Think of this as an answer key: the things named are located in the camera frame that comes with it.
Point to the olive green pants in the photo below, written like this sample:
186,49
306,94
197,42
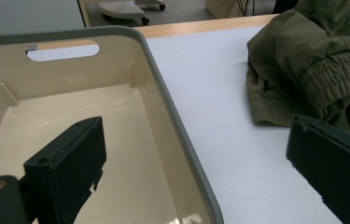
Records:
303,62

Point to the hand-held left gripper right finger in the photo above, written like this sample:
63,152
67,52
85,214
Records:
334,165

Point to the beige plastic bin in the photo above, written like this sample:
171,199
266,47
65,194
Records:
79,118

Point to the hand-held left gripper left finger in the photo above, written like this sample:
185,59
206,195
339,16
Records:
67,168

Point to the white chair base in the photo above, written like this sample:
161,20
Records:
119,9

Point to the wooden cabinet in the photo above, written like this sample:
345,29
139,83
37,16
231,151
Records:
222,7

